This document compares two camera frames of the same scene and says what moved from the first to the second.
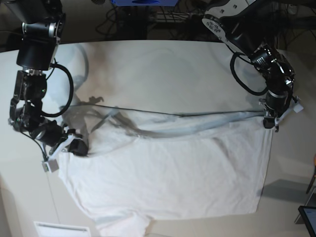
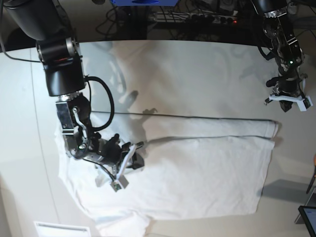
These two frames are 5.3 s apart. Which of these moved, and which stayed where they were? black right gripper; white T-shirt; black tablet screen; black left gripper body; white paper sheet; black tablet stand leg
Moved: black right gripper; black left gripper body
Stayed: white T-shirt; black tablet screen; black tablet stand leg; white paper sheet
